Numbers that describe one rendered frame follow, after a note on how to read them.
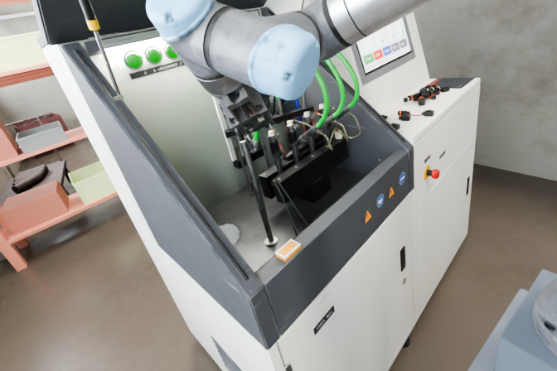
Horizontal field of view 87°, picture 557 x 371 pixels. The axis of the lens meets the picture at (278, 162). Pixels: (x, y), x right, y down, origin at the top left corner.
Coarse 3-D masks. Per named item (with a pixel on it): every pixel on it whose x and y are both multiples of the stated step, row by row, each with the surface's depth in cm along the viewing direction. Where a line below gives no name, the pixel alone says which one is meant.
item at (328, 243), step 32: (384, 160) 90; (352, 192) 77; (384, 192) 85; (320, 224) 68; (352, 224) 75; (320, 256) 68; (352, 256) 79; (288, 288) 62; (320, 288) 70; (288, 320) 64
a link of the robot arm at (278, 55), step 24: (216, 24) 31; (240, 24) 30; (264, 24) 30; (288, 24) 30; (312, 24) 36; (216, 48) 31; (240, 48) 30; (264, 48) 29; (288, 48) 28; (312, 48) 30; (240, 72) 31; (264, 72) 30; (288, 72) 29; (312, 72) 33; (288, 96) 31
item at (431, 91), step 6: (420, 90) 118; (426, 90) 118; (432, 90) 120; (438, 90) 122; (444, 90) 123; (408, 96) 118; (414, 96) 118; (420, 96) 115; (426, 96) 117; (432, 96) 118; (420, 102) 113
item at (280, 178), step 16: (320, 144) 104; (336, 144) 100; (288, 160) 96; (304, 160) 94; (320, 160) 96; (336, 160) 102; (272, 176) 90; (288, 176) 87; (304, 176) 92; (320, 176) 97; (272, 192) 92; (288, 192) 88; (304, 192) 99; (320, 192) 99
